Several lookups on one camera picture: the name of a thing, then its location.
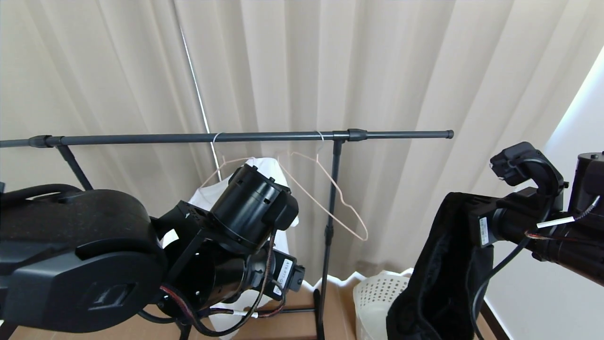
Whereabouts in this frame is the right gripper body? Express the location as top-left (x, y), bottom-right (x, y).
top-left (465, 197), bottom-right (541, 248)

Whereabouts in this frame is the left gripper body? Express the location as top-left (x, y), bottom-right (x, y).
top-left (202, 249), bottom-right (307, 306)

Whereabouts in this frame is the white printed t-shirt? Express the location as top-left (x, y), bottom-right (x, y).
top-left (160, 158), bottom-right (301, 334)

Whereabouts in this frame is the black garment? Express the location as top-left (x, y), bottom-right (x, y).
top-left (386, 191), bottom-right (495, 340)

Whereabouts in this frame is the pink clothes hanger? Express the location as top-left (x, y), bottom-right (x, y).
top-left (277, 131), bottom-right (369, 242)
top-left (199, 133), bottom-right (259, 192)

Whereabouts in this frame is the white laundry basket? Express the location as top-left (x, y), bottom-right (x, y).
top-left (352, 270), bottom-right (414, 340)

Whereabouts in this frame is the black clothes rack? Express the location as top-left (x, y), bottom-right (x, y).
top-left (0, 128), bottom-right (455, 340)

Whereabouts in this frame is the beige curtain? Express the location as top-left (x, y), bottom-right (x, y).
top-left (0, 0), bottom-right (604, 293)

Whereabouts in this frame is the black cable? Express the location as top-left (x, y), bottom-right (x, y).
top-left (137, 288), bottom-right (264, 338)
top-left (471, 235), bottom-right (535, 340)

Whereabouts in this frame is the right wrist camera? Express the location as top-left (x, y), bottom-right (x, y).
top-left (489, 141), bottom-right (567, 223)

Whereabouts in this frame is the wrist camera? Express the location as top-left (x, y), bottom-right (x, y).
top-left (489, 141), bottom-right (567, 223)
top-left (276, 187), bottom-right (300, 230)

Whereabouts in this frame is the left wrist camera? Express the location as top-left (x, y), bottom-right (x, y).
top-left (276, 187), bottom-right (300, 230)

